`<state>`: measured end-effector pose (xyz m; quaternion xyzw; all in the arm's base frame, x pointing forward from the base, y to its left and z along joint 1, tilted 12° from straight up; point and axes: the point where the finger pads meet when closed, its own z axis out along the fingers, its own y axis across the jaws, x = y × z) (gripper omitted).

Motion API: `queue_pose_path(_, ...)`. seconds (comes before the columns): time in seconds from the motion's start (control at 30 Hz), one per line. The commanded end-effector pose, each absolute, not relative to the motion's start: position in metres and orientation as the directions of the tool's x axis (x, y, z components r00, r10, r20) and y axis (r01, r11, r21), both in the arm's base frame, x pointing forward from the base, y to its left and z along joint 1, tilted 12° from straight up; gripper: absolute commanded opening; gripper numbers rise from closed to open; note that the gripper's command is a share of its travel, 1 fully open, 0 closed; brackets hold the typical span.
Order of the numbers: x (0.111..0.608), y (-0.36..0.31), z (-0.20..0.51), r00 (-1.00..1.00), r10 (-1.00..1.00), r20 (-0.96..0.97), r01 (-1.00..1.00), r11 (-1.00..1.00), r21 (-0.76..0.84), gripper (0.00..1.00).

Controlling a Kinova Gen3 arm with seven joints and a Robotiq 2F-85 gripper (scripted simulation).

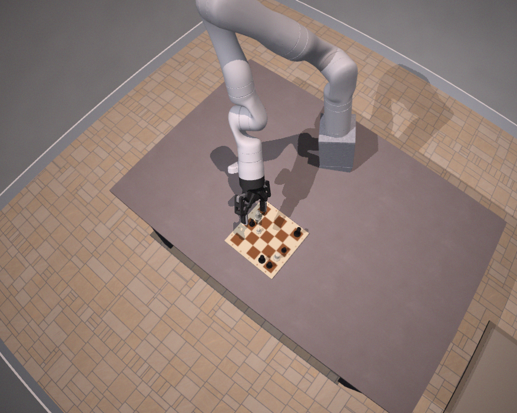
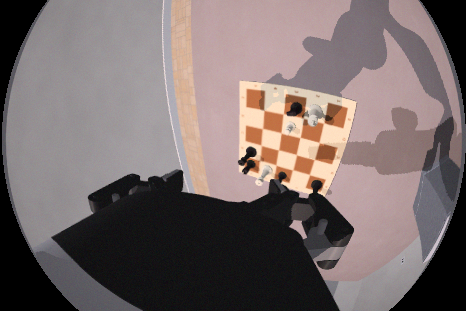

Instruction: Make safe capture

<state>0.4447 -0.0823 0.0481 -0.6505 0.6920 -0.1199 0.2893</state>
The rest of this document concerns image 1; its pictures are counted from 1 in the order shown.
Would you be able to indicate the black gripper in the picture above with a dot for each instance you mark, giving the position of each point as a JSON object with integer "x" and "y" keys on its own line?
{"x": 252, "y": 191}

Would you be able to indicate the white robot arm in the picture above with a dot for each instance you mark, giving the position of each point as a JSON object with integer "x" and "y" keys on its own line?
{"x": 289, "y": 39}

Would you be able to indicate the brown and cream chessboard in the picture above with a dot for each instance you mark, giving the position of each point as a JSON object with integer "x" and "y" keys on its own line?
{"x": 277, "y": 231}

